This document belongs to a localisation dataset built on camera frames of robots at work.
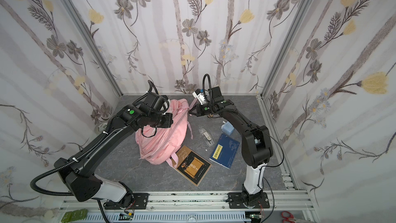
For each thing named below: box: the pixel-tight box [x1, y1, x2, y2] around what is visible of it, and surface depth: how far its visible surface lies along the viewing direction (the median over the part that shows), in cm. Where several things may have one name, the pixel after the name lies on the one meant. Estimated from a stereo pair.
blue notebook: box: [209, 133, 241, 170], surface depth 92 cm
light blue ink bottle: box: [221, 120, 235, 136], surface depth 98 cm
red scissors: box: [281, 210, 297, 223], surface depth 71 cm
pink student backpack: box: [135, 98, 193, 169], surface depth 74 cm
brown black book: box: [175, 145, 212, 187], surface depth 86 cm
